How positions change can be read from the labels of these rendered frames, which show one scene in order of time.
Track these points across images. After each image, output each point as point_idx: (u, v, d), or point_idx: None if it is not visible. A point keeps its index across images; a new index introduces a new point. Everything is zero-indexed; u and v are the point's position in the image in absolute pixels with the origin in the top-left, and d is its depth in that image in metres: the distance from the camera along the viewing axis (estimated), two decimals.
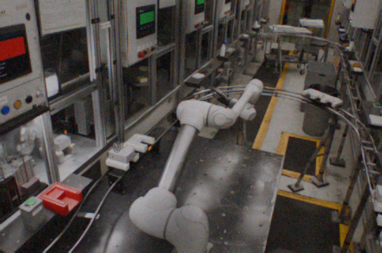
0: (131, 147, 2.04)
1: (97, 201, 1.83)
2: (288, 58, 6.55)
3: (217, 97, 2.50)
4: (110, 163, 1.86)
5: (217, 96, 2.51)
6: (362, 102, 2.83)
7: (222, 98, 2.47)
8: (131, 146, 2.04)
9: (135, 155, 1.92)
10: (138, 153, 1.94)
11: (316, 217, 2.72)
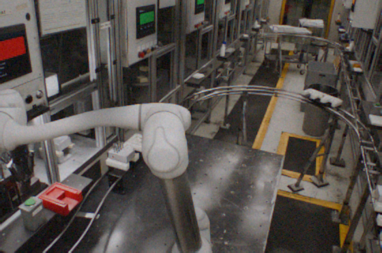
0: (131, 147, 2.04)
1: (97, 201, 1.83)
2: (288, 58, 6.55)
3: (24, 184, 1.24)
4: (110, 163, 1.86)
5: (24, 187, 1.24)
6: (362, 102, 2.83)
7: (22, 176, 1.21)
8: (131, 146, 2.04)
9: (135, 155, 1.92)
10: (138, 153, 1.94)
11: (316, 217, 2.72)
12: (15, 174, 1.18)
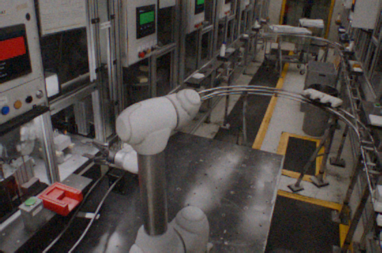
0: (131, 147, 2.04)
1: (97, 201, 1.83)
2: (288, 58, 6.55)
3: (88, 142, 1.70)
4: (110, 163, 1.86)
5: (86, 141, 1.70)
6: (362, 102, 2.83)
7: (94, 144, 1.68)
8: (131, 146, 2.04)
9: None
10: None
11: (316, 217, 2.72)
12: (99, 143, 1.67)
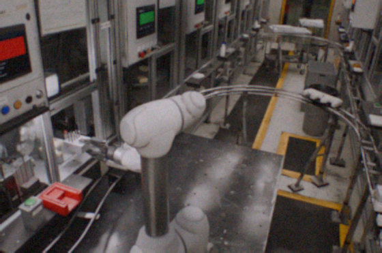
0: (131, 147, 2.04)
1: (97, 201, 1.83)
2: (288, 58, 6.55)
3: (86, 140, 1.69)
4: (110, 163, 1.86)
5: (84, 140, 1.69)
6: (362, 102, 2.83)
7: (93, 143, 1.67)
8: (131, 146, 2.04)
9: None
10: None
11: (316, 217, 2.72)
12: (97, 140, 1.65)
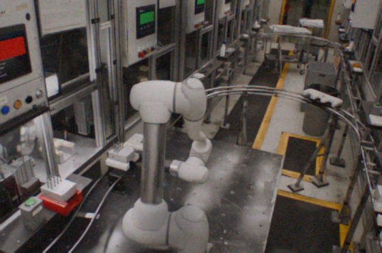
0: (131, 147, 2.04)
1: (97, 201, 1.83)
2: (288, 58, 6.55)
3: None
4: (110, 163, 1.86)
5: (142, 151, 1.83)
6: (362, 102, 2.83)
7: None
8: (131, 146, 2.04)
9: (135, 155, 1.92)
10: (138, 153, 1.94)
11: (316, 217, 2.72)
12: None
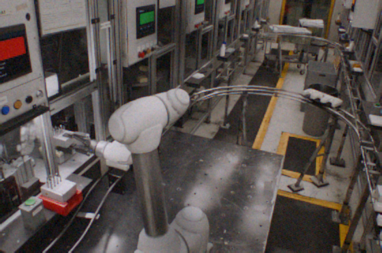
0: None
1: (97, 201, 1.83)
2: (288, 58, 6.55)
3: (70, 135, 1.72)
4: (110, 163, 1.86)
5: (68, 134, 1.73)
6: (362, 102, 2.83)
7: (76, 137, 1.71)
8: None
9: None
10: None
11: (316, 217, 2.72)
12: (80, 135, 1.69)
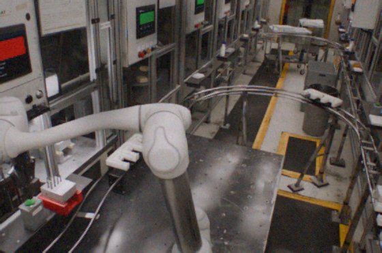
0: (131, 147, 2.04)
1: (97, 201, 1.83)
2: (288, 58, 6.55)
3: (26, 190, 1.25)
4: (110, 163, 1.86)
5: (26, 193, 1.25)
6: (362, 102, 2.83)
7: (24, 183, 1.23)
8: (131, 146, 2.04)
9: (135, 155, 1.92)
10: (138, 153, 1.94)
11: (316, 217, 2.72)
12: (16, 181, 1.19)
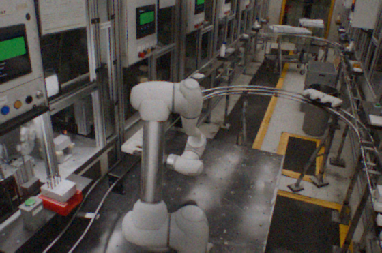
0: None
1: (97, 201, 1.83)
2: (288, 58, 6.55)
3: (140, 152, 1.94)
4: (125, 149, 2.01)
5: (138, 151, 1.95)
6: (362, 102, 2.83)
7: None
8: None
9: None
10: None
11: (316, 217, 2.72)
12: None
